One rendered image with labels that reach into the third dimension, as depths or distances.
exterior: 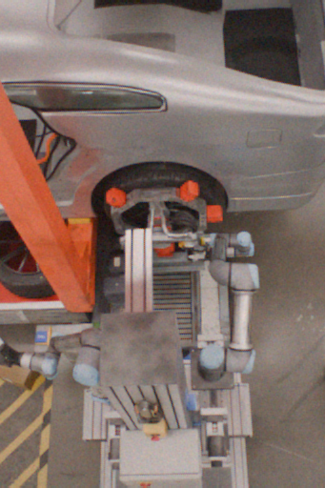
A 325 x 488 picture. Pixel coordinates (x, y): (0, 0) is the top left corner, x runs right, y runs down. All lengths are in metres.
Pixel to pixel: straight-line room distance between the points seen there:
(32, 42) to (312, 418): 2.73
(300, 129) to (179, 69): 0.65
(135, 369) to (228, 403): 1.34
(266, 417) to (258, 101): 2.03
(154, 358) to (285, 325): 2.29
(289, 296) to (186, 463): 1.87
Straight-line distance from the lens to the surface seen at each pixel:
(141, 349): 2.00
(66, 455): 4.07
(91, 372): 2.61
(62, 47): 2.93
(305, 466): 4.00
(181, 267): 4.16
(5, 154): 2.31
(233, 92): 2.91
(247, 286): 2.95
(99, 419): 3.30
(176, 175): 3.32
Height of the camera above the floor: 3.93
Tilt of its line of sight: 63 degrees down
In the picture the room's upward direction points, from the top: 10 degrees counter-clockwise
